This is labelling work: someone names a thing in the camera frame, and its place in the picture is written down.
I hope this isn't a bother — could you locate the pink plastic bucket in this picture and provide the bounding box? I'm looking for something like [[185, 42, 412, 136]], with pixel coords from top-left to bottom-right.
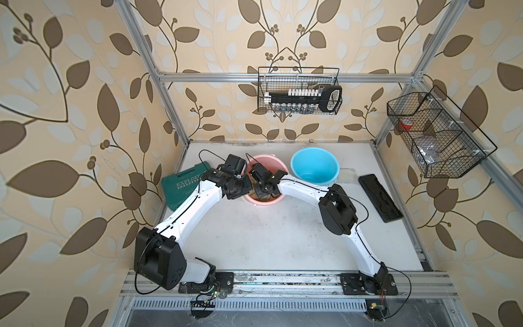
[[243, 154, 289, 207]]

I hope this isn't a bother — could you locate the light blue plastic bucket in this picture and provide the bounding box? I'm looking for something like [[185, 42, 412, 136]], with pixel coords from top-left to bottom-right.
[[291, 147, 340, 185]]

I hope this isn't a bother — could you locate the beige cleaning cloth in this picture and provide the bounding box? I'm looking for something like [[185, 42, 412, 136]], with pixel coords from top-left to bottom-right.
[[248, 192, 283, 204]]

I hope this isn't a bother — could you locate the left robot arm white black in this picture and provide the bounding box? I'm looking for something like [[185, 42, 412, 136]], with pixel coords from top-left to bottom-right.
[[133, 161, 252, 294]]

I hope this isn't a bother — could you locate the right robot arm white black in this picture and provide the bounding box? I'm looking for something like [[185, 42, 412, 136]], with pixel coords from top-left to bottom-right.
[[249, 170, 399, 296]]

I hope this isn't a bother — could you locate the green tool case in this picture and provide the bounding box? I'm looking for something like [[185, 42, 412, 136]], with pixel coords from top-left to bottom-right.
[[161, 162, 210, 211]]

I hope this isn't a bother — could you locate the black flat case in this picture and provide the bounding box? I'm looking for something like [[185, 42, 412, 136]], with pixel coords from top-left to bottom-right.
[[358, 174, 404, 223]]

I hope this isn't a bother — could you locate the clear plastic bag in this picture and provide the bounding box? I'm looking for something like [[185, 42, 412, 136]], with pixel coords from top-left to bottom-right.
[[414, 136, 440, 164]]

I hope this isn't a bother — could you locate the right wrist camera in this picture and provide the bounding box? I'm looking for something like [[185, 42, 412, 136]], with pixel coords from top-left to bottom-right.
[[249, 163, 272, 183]]

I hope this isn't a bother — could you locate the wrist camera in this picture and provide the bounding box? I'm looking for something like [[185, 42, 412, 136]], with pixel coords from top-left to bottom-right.
[[221, 154, 247, 176], [249, 163, 272, 183]]

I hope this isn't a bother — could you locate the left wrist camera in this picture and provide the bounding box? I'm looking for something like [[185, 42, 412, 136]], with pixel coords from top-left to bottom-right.
[[221, 154, 247, 176]]

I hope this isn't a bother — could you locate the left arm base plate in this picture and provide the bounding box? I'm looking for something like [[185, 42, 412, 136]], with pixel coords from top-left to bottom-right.
[[178, 271, 234, 295]]

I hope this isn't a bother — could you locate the back wire basket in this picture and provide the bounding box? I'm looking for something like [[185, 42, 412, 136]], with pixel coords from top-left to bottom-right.
[[257, 66, 343, 115]]

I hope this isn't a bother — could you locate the wire basket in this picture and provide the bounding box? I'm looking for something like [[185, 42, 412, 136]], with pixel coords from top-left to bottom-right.
[[387, 85, 498, 178], [257, 66, 343, 115]]

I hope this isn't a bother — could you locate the black socket holder rail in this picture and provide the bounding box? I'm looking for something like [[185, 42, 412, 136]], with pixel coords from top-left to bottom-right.
[[261, 85, 343, 114]]

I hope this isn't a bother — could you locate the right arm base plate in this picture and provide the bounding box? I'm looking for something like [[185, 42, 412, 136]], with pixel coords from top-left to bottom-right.
[[339, 273, 399, 296]]

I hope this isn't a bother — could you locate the aluminium front rail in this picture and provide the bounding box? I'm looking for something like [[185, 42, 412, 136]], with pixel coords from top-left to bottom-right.
[[119, 268, 458, 299]]

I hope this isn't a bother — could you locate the right wire basket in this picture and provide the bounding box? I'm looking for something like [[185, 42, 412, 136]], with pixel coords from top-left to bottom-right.
[[387, 85, 498, 178]]

